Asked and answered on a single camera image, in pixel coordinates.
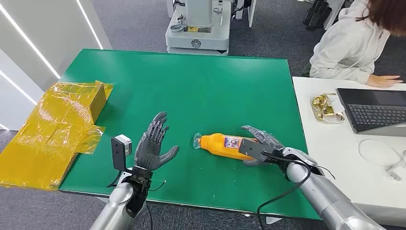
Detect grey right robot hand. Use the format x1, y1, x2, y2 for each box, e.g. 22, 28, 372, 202
241, 125, 286, 168

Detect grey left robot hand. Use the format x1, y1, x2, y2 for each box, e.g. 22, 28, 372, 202
134, 112, 180, 172

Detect orange detergent bottle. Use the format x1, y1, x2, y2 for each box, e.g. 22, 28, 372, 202
192, 132, 259, 161

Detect gold foil snack packet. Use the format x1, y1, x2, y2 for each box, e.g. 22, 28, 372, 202
311, 92, 346, 125

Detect yellow taped cardboard box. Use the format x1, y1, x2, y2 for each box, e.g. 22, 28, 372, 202
0, 80, 114, 191

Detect dark grey laptop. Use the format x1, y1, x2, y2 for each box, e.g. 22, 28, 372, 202
335, 88, 406, 138

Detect person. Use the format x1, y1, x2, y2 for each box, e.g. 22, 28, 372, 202
301, 0, 406, 89

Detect white upright panel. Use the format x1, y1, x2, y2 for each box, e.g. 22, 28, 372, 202
247, 0, 257, 28

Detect person's hand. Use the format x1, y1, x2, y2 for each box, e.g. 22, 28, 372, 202
366, 74, 404, 89

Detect black stand legs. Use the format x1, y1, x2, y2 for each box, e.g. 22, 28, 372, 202
302, 0, 334, 32

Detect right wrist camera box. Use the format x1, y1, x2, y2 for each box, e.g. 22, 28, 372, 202
238, 138, 275, 161

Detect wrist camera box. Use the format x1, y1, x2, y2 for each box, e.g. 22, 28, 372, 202
238, 138, 275, 161
111, 134, 133, 171

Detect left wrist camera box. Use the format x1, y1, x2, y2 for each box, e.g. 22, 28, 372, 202
111, 134, 133, 171

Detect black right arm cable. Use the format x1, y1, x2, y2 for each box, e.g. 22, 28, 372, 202
256, 151, 312, 230

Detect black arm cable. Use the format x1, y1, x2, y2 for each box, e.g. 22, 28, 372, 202
256, 151, 312, 230
144, 203, 154, 230

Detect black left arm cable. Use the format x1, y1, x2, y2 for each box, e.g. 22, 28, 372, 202
144, 203, 154, 230

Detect white cable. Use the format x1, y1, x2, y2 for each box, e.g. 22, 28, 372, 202
358, 138, 406, 182

